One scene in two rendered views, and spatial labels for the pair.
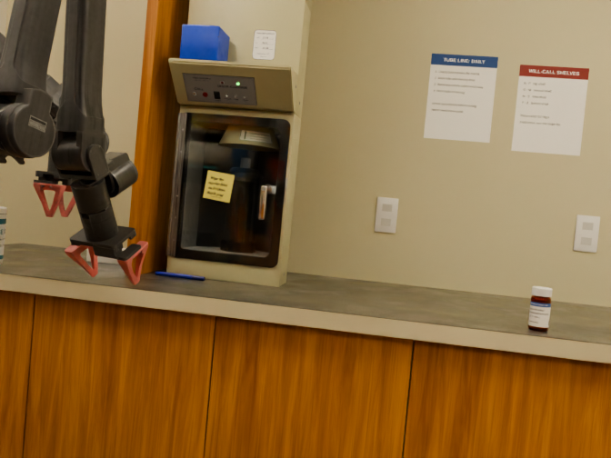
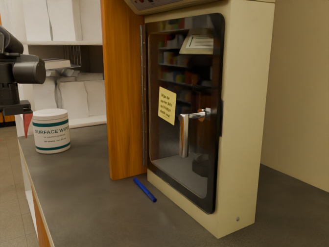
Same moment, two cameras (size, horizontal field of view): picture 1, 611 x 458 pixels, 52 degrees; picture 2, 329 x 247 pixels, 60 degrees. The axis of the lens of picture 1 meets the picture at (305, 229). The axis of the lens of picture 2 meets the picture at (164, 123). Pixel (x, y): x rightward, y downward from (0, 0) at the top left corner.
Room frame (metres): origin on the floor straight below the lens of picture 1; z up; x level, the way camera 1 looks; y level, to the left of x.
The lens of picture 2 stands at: (1.26, -0.27, 1.33)
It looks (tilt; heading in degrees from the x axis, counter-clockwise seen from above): 15 degrees down; 51
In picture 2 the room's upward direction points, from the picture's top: straight up
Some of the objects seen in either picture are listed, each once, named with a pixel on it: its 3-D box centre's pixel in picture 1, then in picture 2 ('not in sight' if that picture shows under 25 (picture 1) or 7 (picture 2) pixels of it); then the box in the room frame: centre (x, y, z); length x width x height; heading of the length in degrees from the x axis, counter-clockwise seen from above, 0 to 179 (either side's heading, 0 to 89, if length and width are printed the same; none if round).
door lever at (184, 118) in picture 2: (264, 202); (191, 133); (1.64, 0.11, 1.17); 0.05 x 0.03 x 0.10; 171
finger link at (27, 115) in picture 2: (63, 196); (18, 121); (1.43, 0.56, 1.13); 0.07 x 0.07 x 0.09; 82
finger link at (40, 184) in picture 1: (55, 195); not in sight; (1.39, 0.56, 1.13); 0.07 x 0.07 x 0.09; 82
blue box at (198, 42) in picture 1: (205, 47); not in sight; (1.65, 0.31, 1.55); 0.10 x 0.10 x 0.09; 82
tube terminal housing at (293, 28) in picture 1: (245, 144); (220, 49); (1.82, 0.20, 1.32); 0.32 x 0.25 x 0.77; 82
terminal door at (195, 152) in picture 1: (228, 189); (174, 109); (1.69, 0.22, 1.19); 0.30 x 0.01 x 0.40; 81
